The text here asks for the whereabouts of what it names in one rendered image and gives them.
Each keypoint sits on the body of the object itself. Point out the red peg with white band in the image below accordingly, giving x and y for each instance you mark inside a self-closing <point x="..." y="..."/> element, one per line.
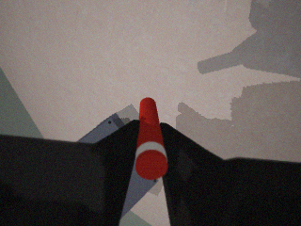
<point x="150" y="157"/>

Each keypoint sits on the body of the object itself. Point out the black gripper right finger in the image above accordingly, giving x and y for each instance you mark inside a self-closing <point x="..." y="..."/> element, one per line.
<point x="204" y="190"/>

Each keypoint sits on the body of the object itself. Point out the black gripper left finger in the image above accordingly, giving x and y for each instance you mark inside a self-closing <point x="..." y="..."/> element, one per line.
<point x="96" y="175"/>

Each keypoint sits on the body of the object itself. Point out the dark grey square panel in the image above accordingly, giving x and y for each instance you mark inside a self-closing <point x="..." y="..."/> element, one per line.
<point x="138" y="186"/>

